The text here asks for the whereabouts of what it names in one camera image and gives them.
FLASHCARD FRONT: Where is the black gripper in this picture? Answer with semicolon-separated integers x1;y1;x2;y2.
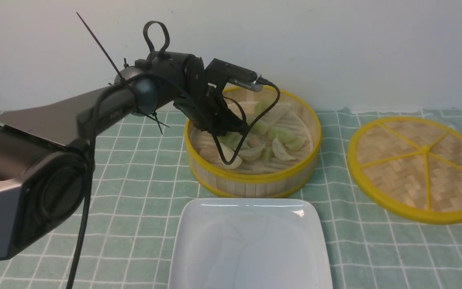
174;57;249;136

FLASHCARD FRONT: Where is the green checked tablecloth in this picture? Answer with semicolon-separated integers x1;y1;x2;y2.
0;108;462;289

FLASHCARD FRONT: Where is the green dumpling far right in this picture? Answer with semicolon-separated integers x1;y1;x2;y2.
285;136;306;153

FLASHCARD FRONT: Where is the woven bamboo steamer lid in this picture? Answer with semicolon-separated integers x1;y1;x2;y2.
346;116;462;224

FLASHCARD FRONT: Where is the green dumpling centre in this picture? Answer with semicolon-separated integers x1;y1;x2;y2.
250;120;271;136

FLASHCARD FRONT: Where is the white dumpling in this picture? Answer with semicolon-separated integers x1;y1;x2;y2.
217;145;243;170
272;137;296;161
238;143;265;161

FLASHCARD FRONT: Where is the green dumpling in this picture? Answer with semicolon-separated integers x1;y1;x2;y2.
250;120;271;136
267;126;296;145
285;136;306;153

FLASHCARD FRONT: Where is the white square plate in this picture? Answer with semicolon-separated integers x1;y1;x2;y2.
168;198;333;289

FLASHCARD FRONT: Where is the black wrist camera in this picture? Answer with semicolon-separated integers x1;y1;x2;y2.
204;58;263;93

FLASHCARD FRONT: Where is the black cable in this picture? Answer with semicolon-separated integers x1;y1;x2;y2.
66;21;281;289

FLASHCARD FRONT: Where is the bamboo steamer basket yellow rim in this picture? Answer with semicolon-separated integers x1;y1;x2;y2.
184;90;322;198

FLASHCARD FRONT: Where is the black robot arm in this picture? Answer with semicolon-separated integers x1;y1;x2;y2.
0;52;259;261

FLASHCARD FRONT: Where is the pink dumpling left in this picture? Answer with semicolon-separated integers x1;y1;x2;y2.
199;146;219;162

